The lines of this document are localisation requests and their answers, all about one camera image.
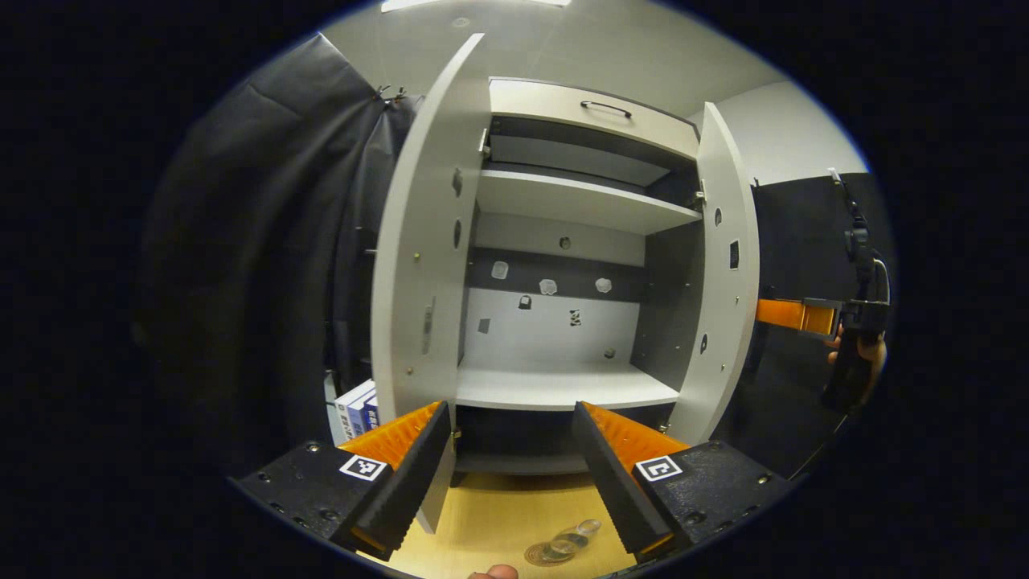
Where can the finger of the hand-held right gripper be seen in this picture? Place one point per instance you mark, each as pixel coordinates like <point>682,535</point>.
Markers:
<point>792,315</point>

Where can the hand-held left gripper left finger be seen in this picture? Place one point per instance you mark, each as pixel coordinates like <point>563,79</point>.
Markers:
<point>410,482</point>

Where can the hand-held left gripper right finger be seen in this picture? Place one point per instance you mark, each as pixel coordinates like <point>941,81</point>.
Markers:
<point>615,490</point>

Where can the clear plastic bottle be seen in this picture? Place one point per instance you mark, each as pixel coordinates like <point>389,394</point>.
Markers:
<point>575,537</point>

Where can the white cabinet door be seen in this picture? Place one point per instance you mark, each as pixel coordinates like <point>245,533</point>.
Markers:
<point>410,281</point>
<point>727,362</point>

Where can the grey white cabinet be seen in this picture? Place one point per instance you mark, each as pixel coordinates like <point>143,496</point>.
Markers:
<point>555,338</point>

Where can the blue white cardboard box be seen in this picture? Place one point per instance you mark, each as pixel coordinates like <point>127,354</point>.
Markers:
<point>354,406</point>

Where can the metal cloth clamp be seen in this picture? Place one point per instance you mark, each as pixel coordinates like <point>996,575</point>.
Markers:
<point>392,95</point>

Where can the ceiling light panel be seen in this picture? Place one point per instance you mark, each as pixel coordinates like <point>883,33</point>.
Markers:
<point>474,4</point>

